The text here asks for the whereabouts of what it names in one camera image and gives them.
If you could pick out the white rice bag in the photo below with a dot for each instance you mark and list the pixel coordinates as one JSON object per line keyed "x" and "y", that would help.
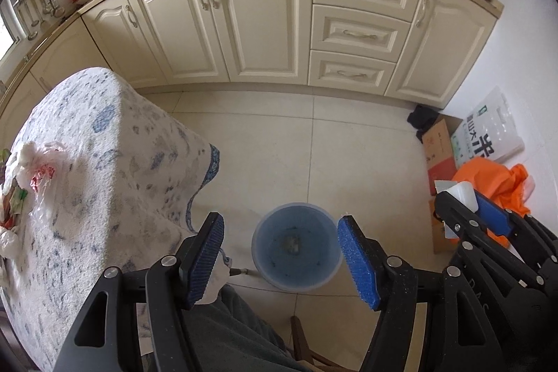
{"x": 488, "y": 132}

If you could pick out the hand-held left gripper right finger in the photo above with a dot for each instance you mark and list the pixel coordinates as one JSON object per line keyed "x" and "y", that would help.
{"x": 357, "y": 263}

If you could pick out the black cloth bundle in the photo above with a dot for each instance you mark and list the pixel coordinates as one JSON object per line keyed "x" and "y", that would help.
{"x": 422, "y": 121}

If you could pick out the white crumpled plastic bag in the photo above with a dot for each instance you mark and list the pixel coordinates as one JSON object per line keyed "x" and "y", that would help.
{"x": 19, "y": 163}

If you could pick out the blue plastic bucket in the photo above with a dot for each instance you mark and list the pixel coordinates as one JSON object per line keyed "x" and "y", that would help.
{"x": 296, "y": 250}

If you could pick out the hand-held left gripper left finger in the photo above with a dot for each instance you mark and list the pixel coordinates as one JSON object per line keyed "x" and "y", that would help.
{"x": 205, "y": 258}

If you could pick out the metal table foot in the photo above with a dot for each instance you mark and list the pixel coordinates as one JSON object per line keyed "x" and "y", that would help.
{"x": 239, "y": 271}

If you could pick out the wooden chair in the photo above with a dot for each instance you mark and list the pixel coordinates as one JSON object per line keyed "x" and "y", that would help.
{"x": 305, "y": 350}

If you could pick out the round table with patterned cloth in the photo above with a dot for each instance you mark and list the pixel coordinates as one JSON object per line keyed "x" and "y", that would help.
{"x": 109, "y": 163}

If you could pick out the cream cabinet door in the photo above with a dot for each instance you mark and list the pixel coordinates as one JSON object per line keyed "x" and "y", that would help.
{"x": 261, "y": 19}
{"x": 174, "y": 32}
{"x": 440, "y": 45}
{"x": 69, "y": 54}
{"x": 113, "y": 45}
{"x": 19, "y": 106}

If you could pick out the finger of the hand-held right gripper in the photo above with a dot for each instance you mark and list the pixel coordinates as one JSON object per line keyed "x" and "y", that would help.
{"x": 455, "y": 215}
{"x": 492, "y": 213}

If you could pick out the orange plastic bag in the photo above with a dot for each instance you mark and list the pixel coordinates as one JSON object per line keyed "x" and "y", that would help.
{"x": 488, "y": 180}

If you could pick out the person's dark trouser leg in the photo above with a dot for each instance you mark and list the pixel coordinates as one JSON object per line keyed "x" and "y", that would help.
{"x": 235, "y": 337}

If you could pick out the row of hanging utensils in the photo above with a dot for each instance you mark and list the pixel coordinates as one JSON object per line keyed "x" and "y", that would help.
{"x": 37, "y": 6}

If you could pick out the cream kitchen cabinet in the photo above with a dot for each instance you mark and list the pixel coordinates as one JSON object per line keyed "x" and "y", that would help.
{"x": 261, "y": 19}

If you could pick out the green white snack packet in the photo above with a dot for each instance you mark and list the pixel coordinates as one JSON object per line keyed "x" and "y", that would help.
{"x": 15, "y": 202}

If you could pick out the red brown cardboard box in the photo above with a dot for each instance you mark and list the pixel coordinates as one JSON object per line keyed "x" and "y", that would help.
{"x": 440, "y": 154}

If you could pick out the plastic bag with red print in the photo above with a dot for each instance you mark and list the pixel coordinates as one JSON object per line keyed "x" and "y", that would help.
{"x": 48, "y": 180}

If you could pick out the window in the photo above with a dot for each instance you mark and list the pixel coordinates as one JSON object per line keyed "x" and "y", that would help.
{"x": 6, "y": 32}

